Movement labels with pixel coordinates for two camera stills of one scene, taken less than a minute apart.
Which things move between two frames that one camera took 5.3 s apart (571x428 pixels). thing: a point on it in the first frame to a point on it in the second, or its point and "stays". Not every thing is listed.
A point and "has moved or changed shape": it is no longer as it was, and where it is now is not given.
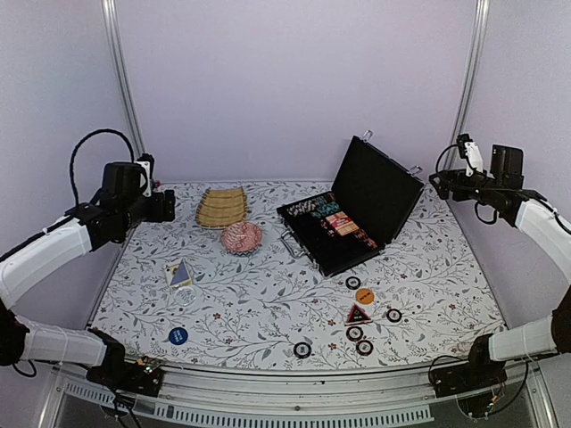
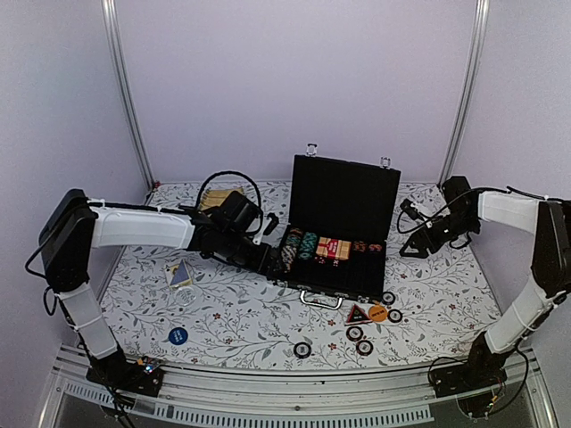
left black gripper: [159, 214] to [260, 261]
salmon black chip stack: [369, 242] to [359, 245]
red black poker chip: [354, 333] stays
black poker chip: [302, 349] stays
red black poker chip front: [364, 348] stays
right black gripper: [448, 181] to [417, 237]
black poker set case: [376, 191] has moved or changed shape
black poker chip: [352, 283] to [388, 298]
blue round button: [177, 335] stays
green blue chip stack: [326, 208] to [307, 246]
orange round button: [364, 296] to [377, 313]
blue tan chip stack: [302, 208] to [293, 241]
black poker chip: [393, 315] stays
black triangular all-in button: [357, 316] stays
